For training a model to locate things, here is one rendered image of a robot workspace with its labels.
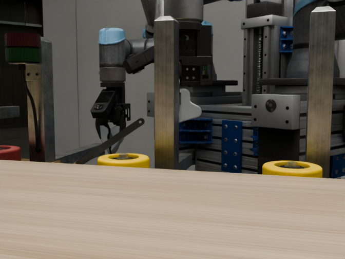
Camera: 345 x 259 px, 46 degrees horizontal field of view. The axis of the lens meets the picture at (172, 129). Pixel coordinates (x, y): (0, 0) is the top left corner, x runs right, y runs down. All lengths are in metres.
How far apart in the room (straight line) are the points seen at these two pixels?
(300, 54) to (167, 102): 0.63
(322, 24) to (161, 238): 0.45
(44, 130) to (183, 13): 0.34
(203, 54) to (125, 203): 0.44
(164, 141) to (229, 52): 2.72
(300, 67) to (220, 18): 2.25
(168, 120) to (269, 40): 0.81
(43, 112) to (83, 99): 3.12
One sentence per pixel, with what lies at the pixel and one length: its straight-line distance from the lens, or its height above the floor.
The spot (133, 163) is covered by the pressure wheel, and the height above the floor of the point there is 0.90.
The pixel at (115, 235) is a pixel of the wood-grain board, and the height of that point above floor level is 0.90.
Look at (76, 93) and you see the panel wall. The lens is 3.95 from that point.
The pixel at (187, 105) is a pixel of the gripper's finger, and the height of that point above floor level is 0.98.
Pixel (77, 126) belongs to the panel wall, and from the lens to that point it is 3.97.
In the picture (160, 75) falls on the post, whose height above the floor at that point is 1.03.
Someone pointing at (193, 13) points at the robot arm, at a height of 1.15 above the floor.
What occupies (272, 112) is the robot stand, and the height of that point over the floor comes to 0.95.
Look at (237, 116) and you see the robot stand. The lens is 1.37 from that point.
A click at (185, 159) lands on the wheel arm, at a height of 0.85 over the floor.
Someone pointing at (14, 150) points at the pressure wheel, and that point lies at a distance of 0.76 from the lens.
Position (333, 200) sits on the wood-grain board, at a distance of 0.45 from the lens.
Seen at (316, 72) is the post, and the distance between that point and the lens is 0.67.
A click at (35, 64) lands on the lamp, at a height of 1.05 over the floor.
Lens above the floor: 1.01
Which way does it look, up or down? 6 degrees down
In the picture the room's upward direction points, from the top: straight up
